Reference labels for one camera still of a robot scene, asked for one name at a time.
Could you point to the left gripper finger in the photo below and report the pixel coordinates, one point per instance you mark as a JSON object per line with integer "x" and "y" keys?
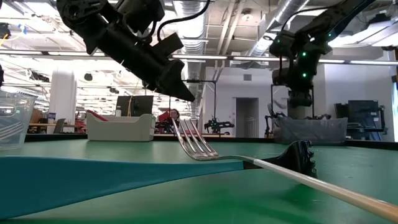
{"x": 169, "y": 88}
{"x": 182, "y": 77}

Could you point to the black background robot arm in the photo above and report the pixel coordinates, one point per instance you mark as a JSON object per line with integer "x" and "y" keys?
{"x": 268, "y": 132}
{"x": 217, "y": 125}

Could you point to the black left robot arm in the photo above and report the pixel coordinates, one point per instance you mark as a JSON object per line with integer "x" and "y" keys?
{"x": 77, "y": 18}

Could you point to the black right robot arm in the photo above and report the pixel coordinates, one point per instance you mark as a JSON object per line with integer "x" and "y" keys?
{"x": 326, "y": 23}

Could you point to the person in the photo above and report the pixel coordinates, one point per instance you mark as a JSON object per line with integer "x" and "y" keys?
{"x": 174, "y": 114}

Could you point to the dark tinted plastic bin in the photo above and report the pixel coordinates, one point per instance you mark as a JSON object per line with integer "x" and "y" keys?
{"x": 311, "y": 130}

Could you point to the red machine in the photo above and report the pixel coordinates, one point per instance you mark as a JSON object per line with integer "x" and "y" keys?
{"x": 162, "y": 119}

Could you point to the black monitor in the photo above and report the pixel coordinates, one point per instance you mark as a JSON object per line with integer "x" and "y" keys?
{"x": 141, "y": 105}

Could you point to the grey doorway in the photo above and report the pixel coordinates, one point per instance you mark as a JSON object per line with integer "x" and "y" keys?
{"x": 247, "y": 118}

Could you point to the black workstation with monitors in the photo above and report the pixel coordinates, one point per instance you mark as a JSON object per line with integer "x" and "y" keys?
{"x": 360, "y": 113}

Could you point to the white plastic bin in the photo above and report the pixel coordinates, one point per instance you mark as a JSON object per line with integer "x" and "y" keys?
{"x": 121, "y": 129}

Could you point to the white round column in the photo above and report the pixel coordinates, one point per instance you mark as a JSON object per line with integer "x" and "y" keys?
{"x": 63, "y": 99}

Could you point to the clear plastic bin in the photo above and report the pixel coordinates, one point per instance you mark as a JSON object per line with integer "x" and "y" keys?
{"x": 18, "y": 105}

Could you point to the black hanging device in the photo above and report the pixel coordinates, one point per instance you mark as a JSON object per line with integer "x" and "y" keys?
{"x": 4, "y": 31}

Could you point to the teal spoon bottom centre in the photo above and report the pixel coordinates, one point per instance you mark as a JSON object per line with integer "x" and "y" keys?
{"x": 62, "y": 183}

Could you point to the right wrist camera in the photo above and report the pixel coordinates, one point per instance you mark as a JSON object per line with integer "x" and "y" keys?
{"x": 280, "y": 77}

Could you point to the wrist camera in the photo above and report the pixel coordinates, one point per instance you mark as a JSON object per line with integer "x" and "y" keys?
{"x": 280, "y": 77}
{"x": 168, "y": 46}

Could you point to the silver ventilation duct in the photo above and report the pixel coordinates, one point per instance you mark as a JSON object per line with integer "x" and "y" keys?
{"x": 199, "y": 49}

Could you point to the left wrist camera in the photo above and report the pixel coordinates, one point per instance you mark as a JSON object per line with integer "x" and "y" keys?
{"x": 168, "y": 46}

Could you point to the wall air vent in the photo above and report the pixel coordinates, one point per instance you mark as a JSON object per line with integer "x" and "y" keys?
{"x": 247, "y": 77}

